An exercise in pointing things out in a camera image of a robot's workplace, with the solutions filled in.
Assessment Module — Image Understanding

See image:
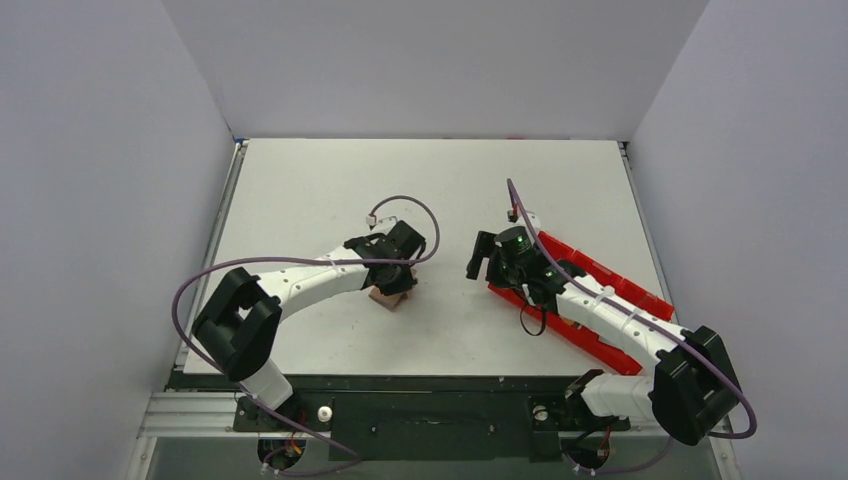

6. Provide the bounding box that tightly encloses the brown leather card holder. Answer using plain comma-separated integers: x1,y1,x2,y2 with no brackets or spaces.
368,267,417,312

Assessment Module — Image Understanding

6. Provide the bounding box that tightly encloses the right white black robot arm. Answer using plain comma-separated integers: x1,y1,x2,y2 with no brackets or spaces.
466,225,741,446

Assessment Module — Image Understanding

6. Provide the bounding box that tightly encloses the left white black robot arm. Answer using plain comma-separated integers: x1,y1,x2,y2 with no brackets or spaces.
192,217,426,415

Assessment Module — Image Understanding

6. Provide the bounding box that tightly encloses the red plastic compartment tray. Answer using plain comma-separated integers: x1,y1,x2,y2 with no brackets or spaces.
485,238,684,376

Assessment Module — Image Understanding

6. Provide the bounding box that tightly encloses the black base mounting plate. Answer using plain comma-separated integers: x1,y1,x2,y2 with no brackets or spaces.
165,370,631,464

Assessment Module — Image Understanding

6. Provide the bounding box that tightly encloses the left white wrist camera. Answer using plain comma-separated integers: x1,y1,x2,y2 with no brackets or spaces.
366,215,398,233

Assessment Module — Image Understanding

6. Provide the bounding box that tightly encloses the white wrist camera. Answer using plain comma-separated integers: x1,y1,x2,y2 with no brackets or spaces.
506,209,541,230
366,215,398,233

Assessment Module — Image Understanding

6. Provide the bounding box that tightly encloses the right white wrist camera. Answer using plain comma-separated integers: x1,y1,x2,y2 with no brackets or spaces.
506,209,541,230

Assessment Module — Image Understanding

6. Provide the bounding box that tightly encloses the aluminium frame rail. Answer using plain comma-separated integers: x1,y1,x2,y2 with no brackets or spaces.
135,390,737,440

